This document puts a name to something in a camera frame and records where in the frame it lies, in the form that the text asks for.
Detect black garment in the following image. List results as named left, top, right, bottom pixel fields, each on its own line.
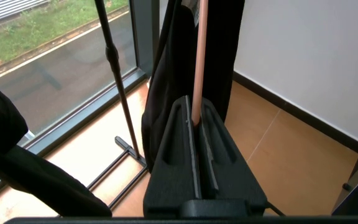
left=140, top=0, right=246, bottom=172

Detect black clothes rack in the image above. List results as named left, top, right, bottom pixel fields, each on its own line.
left=87, top=0, right=150, bottom=210

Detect window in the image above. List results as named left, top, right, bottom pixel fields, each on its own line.
left=0, top=0, right=161, bottom=203

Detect black cable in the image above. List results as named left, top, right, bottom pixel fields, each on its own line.
left=265, top=201, right=286, bottom=217

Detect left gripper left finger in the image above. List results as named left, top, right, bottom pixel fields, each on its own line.
left=143, top=95, right=202, bottom=218

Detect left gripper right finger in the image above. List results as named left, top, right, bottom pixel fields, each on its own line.
left=197, top=98, right=269, bottom=215

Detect black shorts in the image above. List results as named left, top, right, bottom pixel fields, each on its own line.
left=0, top=82, right=113, bottom=218

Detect pink clothes hanger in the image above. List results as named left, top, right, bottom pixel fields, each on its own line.
left=191, top=0, right=210, bottom=127

